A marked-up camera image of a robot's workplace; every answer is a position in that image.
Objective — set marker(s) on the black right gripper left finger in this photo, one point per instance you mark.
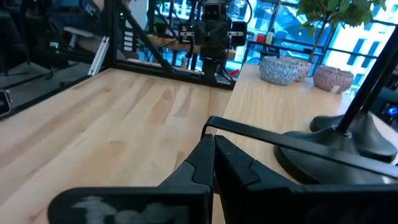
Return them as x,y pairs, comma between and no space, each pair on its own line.
174,202

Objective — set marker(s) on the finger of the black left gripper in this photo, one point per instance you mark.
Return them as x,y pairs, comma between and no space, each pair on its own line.
186,32
239,32

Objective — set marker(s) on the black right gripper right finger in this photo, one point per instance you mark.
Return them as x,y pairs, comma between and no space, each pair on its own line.
264,202

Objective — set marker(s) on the blue patterned ceramic bowl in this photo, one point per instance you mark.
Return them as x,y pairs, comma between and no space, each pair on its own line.
278,71

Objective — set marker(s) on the pink patterned ceramic bowl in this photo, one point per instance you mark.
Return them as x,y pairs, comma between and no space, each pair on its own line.
332,79

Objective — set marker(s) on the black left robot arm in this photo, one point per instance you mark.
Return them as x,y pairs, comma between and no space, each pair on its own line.
211,70

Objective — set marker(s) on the wooden workbench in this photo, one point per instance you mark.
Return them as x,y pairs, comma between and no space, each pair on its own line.
168,42

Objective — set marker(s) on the red cup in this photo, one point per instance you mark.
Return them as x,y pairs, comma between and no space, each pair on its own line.
260,38

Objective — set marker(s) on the white cup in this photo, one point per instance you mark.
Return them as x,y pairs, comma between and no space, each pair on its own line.
269,37

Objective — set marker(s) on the red tag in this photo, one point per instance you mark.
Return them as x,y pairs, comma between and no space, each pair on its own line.
234,73

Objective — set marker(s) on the black box white labels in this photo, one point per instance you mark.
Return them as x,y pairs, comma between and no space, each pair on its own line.
128,34

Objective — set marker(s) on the silver aluminium profile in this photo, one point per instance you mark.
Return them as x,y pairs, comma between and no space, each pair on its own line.
99,56

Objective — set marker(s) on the person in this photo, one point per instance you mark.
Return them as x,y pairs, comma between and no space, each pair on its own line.
91,14

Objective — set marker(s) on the green plant in black pot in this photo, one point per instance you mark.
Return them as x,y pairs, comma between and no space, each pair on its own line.
335,11

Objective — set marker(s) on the grey chair armrest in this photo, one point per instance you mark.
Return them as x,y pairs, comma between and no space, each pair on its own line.
77,32

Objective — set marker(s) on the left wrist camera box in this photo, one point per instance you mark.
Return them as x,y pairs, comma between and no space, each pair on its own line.
212,12

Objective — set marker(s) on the small black camera box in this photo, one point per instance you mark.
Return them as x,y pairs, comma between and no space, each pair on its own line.
4,104

